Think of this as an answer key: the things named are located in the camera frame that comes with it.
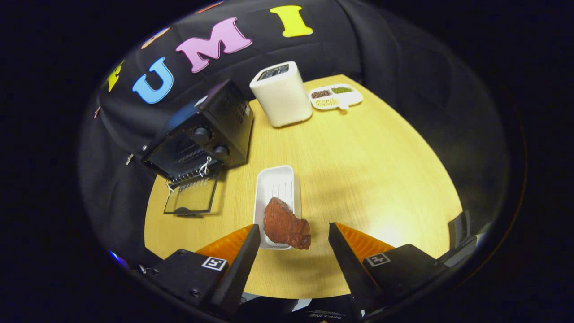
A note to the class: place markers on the black backdrop cloth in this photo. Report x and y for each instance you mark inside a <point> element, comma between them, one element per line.
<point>358,36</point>

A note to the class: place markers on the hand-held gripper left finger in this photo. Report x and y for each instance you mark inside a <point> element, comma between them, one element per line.
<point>237,273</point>

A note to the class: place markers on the black toaster oven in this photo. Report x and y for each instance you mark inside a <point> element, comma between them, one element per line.
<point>224,112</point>

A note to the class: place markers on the white divided dish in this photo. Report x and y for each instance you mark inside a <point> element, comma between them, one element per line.
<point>336,96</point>

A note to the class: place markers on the white rectangular tray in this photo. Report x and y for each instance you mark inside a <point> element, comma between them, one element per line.
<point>274,184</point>

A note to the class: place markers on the red meat piece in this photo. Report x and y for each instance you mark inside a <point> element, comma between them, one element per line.
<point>284,224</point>

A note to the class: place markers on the white toaster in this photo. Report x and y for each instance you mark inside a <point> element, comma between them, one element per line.
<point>282,101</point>

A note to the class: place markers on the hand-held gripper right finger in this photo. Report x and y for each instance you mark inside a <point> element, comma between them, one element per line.
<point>350,269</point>

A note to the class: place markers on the wooden clothespin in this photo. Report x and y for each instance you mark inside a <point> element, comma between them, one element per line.
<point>96,112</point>

